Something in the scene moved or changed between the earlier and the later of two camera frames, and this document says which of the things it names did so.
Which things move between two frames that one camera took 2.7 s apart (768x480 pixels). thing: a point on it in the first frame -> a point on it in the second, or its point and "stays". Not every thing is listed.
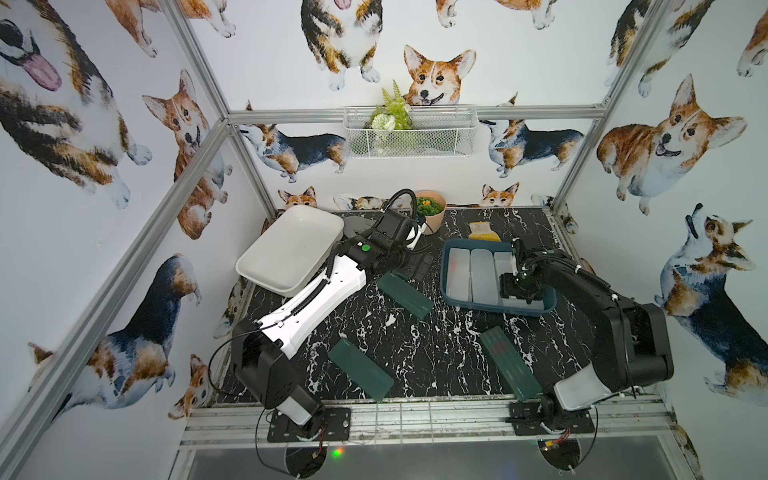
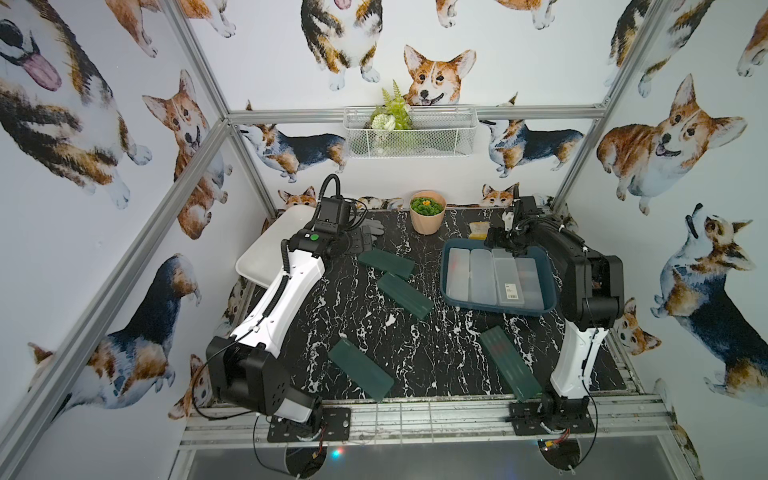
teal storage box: (470, 273) stays
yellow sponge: (482, 231) stays
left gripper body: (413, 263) -> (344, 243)
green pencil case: (406, 293) stays
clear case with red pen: (458, 274) stays
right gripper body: (516, 284) -> (507, 238)
